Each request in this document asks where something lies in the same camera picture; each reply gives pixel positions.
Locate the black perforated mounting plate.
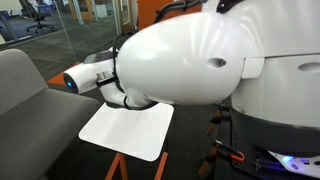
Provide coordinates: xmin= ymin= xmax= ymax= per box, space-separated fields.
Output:
xmin=213 ymin=109 xmax=320 ymax=180

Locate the grey single sofa seat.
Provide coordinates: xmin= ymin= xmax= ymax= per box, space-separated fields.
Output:
xmin=0 ymin=48 xmax=102 ymax=180

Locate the black office chair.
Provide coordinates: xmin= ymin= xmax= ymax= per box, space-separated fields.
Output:
xmin=19 ymin=0 xmax=56 ymax=35

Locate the white side table orange frame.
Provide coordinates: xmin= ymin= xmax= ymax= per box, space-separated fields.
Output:
xmin=78 ymin=101 xmax=175 ymax=180

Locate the black clamp orange handle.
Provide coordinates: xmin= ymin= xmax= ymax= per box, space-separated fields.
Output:
xmin=206 ymin=104 xmax=232 ymax=137
xmin=198 ymin=139 xmax=246 ymax=176

